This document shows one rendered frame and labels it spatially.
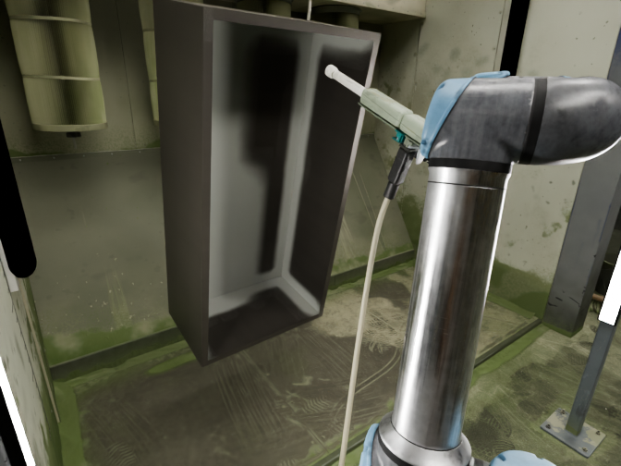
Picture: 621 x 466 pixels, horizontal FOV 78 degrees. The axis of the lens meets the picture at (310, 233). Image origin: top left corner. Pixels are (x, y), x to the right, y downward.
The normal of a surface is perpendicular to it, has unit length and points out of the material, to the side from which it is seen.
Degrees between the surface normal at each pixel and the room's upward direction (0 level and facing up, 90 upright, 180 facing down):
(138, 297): 57
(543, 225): 90
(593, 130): 97
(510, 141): 112
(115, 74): 90
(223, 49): 102
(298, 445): 0
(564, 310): 90
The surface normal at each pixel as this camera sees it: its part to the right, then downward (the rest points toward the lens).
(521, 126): -0.41, 0.36
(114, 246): 0.50, -0.26
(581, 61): -0.81, 0.19
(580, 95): 0.07, -0.31
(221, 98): 0.60, 0.47
